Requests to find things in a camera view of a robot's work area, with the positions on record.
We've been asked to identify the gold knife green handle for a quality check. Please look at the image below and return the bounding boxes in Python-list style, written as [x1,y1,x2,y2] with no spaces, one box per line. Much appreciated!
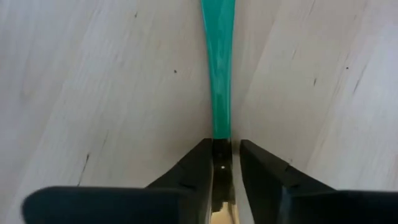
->
[200,0,239,224]

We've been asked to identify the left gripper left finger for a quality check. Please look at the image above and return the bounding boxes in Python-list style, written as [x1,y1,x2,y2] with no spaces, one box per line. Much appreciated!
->
[21,138,214,224]

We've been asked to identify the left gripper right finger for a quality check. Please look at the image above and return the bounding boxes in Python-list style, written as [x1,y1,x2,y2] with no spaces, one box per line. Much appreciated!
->
[239,139,398,224]

